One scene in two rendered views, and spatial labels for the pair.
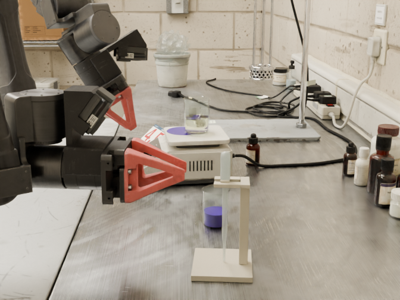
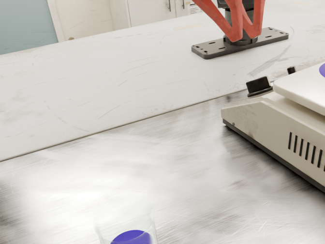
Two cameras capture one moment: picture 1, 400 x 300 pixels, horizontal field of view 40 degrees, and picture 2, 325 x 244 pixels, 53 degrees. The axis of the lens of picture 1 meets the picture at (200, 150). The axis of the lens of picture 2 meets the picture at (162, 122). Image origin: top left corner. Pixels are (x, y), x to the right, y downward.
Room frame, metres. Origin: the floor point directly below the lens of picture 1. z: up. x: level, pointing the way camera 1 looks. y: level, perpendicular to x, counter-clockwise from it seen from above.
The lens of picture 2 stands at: (0.80, -0.20, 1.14)
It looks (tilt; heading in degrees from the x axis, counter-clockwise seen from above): 31 degrees down; 74
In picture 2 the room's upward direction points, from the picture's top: 7 degrees counter-clockwise
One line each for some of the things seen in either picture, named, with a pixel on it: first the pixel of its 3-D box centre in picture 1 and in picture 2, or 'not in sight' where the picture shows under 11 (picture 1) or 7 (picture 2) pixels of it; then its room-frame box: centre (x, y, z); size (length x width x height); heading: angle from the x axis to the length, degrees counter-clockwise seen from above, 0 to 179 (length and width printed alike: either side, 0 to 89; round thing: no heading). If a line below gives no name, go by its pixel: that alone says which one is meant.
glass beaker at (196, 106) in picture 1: (197, 115); not in sight; (1.06, 0.00, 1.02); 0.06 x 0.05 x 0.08; 48
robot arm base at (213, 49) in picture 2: not in sight; (240, 25); (1.16, 0.39, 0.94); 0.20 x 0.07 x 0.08; 2
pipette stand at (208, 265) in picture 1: (222, 223); not in sight; (0.67, -0.03, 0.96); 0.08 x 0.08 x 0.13; 86
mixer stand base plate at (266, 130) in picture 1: (256, 129); not in sight; (1.41, -0.15, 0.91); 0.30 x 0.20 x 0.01; 92
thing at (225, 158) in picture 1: (225, 168); not in sight; (0.67, -0.03, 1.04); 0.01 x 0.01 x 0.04; 87
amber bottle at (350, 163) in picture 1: (350, 158); not in sight; (1.06, -0.30, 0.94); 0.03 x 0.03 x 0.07
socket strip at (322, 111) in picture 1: (314, 99); not in sight; (1.74, -0.37, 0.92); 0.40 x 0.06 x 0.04; 2
